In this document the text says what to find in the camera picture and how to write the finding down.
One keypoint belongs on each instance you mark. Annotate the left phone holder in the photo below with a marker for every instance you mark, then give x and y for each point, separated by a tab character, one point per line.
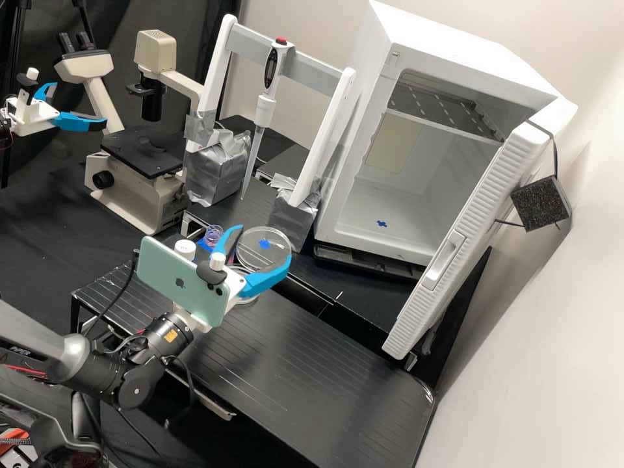
32	74

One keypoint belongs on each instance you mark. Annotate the petri dish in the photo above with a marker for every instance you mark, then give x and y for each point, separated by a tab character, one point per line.
245	303

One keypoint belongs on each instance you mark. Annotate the petri dish lid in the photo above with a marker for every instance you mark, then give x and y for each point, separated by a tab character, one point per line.
273	239

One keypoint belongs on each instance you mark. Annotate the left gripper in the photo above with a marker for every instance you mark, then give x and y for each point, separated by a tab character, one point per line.
34	117

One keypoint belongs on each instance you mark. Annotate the incubator door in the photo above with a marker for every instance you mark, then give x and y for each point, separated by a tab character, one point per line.
463	234

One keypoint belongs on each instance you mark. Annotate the white cap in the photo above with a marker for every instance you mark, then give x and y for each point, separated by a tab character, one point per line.
185	247

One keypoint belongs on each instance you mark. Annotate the white pipette stand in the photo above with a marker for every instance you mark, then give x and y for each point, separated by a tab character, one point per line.
322	146

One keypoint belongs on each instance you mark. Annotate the cream microscope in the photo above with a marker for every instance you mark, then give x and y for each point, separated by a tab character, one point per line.
136	190

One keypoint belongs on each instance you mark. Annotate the pipette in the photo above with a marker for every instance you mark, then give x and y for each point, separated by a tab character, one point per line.
272	68

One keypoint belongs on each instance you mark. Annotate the right wrist camera phone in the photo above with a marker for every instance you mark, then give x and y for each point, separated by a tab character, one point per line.
175	275

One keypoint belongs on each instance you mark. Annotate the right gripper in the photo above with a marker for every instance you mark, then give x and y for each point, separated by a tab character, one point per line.
195	322

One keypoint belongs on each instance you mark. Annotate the white incubator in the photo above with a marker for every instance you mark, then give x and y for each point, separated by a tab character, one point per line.
463	63

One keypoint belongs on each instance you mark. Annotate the blue bottle holder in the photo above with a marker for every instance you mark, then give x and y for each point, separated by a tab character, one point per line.
206	245

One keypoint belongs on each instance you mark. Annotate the small bottle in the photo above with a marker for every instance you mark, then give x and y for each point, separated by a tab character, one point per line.
213	232

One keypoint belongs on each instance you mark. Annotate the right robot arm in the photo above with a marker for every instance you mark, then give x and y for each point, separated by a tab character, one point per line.
73	358

